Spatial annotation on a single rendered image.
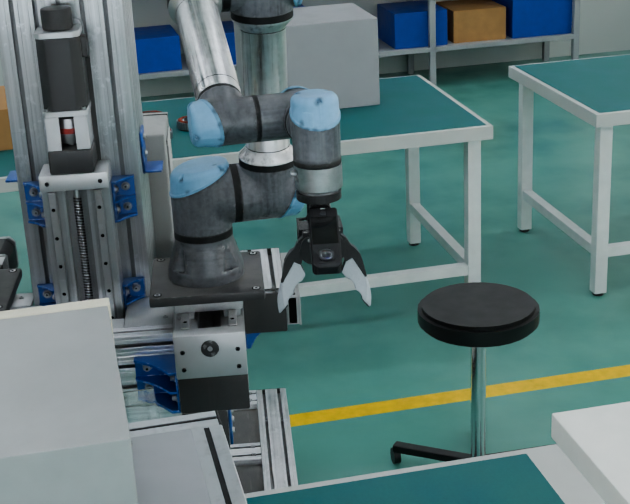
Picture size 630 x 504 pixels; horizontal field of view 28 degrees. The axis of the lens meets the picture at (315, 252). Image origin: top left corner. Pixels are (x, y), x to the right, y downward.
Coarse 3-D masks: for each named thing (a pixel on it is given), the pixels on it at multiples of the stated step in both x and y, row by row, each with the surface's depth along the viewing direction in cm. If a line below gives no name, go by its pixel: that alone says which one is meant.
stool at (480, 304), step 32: (448, 288) 359; (480, 288) 358; (512, 288) 357; (448, 320) 338; (480, 320) 337; (512, 320) 336; (480, 352) 351; (480, 384) 355; (480, 416) 358; (416, 448) 372; (480, 448) 362
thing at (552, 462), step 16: (544, 448) 236; (560, 448) 235; (432, 464) 232; (448, 464) 232; (544, 464) 230; (560, 464) 230; (336, 480) 228; (352, 480) 228; (560, 480) 225; (576, 480) 225; (256, 496) 225; (560, 496) 220; (576, 496) 220; (592, 496) 219
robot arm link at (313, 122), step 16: (304, 96) 188; (320, 96) 188; (336, 96) 189; (304, 112) 187; (320, 112) 187; (336, 112) 189; (288, 128) 194; (304, 128) 188; (320, 128) 188; (336, 128) 189; (304, 144) 189; (320, 144) 189; (336, 144) 190; (304, 160) 190; (320, 160) 190; (336, 160) 191
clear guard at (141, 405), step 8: (128, 392) 196; (136, 392) 196; (144, 392) 196; (152, 392) 195; (128, 400) 193; (136, 400) 193; (144, 400) 193; (152, 400) 193; (128, 408) 191; (136, 408) 191; (144, 408) 191; (152, 408) 190; (128, 416) 188; (136, 416) 188; (144, 416) 188; (152, 416) 188
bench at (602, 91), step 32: (544, 64) 538; (576, 64) 536; (608, 64) 533; (544, 96) 505; (576, 96) 484; (608, 96) 482; (608, 128) 465; (608, 160) 469; (608, 192) 474; (608, 224) 479; (608, 256) 484
